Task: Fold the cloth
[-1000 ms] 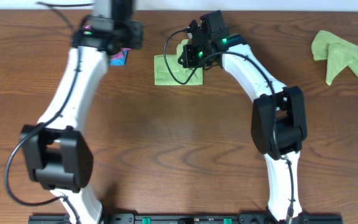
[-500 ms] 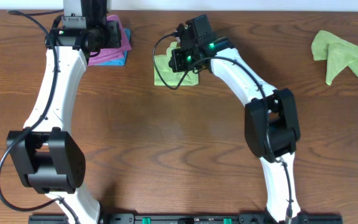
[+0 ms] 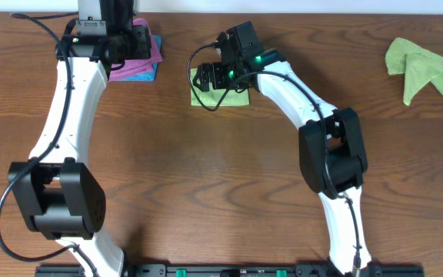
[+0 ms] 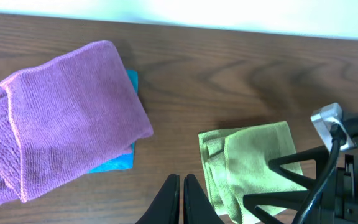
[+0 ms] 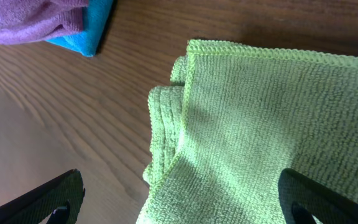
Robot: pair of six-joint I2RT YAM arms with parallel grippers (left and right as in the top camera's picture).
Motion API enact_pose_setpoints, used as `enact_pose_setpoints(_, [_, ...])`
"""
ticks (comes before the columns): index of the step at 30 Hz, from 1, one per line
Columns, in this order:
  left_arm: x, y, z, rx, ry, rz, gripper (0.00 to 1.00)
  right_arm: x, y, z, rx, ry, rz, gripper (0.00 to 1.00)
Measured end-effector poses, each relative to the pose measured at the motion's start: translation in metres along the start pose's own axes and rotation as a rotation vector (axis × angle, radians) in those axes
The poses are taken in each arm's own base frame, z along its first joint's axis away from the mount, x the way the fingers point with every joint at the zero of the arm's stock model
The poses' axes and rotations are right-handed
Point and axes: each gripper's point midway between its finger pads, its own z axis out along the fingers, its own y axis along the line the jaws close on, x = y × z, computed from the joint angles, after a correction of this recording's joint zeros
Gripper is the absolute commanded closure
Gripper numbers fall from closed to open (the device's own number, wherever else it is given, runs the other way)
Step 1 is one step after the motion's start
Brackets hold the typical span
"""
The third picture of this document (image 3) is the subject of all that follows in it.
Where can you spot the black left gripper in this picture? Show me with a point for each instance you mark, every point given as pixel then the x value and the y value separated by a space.
pixel 119 10

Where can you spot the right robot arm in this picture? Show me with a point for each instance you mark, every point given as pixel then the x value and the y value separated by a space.
pixel 331 146

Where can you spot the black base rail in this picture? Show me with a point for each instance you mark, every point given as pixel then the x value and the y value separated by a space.
pixel 313 269

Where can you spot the folded purple cloth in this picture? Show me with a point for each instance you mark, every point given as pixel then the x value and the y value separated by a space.
pixel 134 67

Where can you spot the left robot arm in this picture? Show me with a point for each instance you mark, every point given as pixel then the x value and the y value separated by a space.
pixel 56 193

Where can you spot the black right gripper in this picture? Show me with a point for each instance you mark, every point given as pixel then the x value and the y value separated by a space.
pixel 209 77

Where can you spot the folded blue cloth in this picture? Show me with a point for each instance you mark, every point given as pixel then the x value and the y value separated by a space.
pixel 147 76

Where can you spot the crumpled green cloth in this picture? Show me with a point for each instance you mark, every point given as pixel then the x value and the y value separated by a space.
pixel 418 65

